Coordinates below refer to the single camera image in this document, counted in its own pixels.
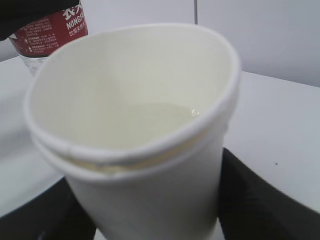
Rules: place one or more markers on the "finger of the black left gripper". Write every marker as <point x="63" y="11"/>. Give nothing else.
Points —
<point x="15" y="14"/>

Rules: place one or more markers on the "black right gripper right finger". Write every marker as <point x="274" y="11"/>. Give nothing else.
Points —
<point x="249" y="208"/>

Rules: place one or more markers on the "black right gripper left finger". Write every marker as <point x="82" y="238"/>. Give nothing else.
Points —
<point x="53" y="215"/>

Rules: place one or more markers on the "clear red-label water bottle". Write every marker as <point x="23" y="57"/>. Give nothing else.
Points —
<point x="38" y="39"/>

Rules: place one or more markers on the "white paper cup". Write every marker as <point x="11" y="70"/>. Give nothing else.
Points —
<point x="135" y="119"/>

